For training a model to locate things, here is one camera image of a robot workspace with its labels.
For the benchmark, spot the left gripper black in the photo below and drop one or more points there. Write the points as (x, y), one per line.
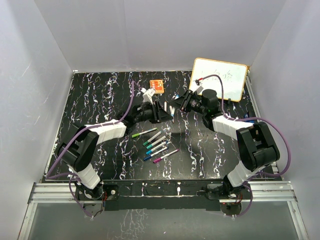
(161, 116)

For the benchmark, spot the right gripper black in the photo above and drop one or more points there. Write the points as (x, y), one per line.
(181, 102)

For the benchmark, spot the light blue marker pen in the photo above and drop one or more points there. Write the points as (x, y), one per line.
(172, 111)

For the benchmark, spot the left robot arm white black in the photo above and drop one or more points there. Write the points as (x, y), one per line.
(79, 145)

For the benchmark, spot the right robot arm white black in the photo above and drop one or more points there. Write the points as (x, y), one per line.
(256, 145)

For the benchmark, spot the dark green marker pen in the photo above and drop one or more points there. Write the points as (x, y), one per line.
(152, 138)

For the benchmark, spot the teal marker pen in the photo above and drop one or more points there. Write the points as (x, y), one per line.
(156, 142)

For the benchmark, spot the light green marker pen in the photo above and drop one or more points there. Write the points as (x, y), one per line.
(144, 132)

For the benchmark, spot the cyan marker pen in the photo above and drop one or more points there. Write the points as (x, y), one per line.
(156, 147)

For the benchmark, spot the magenta marker pen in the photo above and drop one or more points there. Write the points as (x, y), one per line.
(165, 156)

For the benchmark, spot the dark blue marker pen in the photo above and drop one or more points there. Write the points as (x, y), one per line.
(154, 154)

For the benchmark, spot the blue object at edge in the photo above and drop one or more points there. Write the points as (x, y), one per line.
(246, 116)

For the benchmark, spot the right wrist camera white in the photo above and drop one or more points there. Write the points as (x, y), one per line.
(200, 87)

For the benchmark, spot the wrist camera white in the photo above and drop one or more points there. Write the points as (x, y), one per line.
(200, 87)
(147, 94)

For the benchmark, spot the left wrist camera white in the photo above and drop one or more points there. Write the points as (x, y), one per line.
(147, 94)

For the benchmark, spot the white board orange frame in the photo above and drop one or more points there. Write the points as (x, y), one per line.
(226, 78)

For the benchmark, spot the black base frame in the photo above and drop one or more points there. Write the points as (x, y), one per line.
(116, 195)

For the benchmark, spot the aluminium rail frame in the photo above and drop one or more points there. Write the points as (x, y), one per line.
(263, 191)

